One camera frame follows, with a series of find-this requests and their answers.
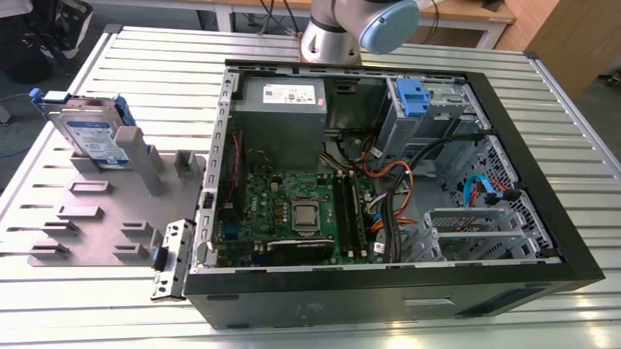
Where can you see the metal optical drive cage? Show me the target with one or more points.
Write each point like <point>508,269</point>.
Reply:
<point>403,134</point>

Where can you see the black PC case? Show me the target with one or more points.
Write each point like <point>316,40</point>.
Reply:
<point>340,298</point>

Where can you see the black RAM slot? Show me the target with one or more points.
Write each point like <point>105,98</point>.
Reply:
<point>345,218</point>
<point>360,225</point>

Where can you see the hard disk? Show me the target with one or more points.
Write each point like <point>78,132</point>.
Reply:
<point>93,138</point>

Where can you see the black office chair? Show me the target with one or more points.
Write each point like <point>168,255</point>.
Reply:
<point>30,69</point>

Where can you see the blue drive latch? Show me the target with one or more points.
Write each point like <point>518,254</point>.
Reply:
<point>413,98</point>

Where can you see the wooden desk white frame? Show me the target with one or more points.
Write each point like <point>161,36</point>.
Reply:
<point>476,12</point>

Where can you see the silver power supply unit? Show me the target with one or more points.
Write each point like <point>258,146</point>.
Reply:
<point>281,138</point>

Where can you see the wooden cabinet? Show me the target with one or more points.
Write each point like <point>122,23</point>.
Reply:
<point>572,43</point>

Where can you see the silver CPU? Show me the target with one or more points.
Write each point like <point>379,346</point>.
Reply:
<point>307,217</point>

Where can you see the grey parts rack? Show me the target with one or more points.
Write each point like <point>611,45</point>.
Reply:
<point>122,203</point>

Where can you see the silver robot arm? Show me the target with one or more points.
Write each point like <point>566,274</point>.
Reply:
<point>331,40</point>

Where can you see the CPU socket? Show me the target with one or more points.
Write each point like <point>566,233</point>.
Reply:
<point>307,200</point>

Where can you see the metal expansion slot bracket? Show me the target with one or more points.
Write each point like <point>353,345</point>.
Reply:
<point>174,254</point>

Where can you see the person in dark clothes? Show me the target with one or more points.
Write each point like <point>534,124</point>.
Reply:
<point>54,25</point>

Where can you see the green motherboard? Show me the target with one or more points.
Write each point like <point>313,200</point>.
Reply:
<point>272,218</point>

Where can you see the black graphics card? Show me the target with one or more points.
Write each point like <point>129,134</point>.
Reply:
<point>301,249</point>

